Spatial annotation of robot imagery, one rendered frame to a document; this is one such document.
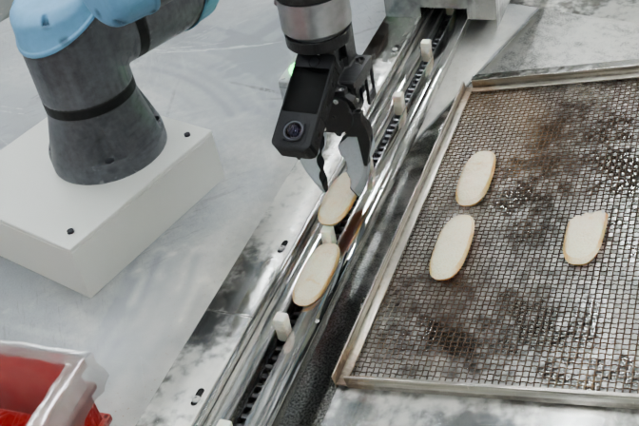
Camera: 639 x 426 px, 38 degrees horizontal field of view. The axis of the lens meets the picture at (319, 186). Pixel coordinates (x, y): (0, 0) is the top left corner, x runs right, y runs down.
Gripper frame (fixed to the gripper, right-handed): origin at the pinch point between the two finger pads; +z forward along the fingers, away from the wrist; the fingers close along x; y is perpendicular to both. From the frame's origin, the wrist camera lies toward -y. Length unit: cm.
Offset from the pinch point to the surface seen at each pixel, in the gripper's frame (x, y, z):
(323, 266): -1.3, -9.9, 3.2
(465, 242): -17.2, -8.5, -1.9
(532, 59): -14.6, 41.6, 6.9
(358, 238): -3.8, -4.9, 2.9
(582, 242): -28.8, -8.9, -4.1
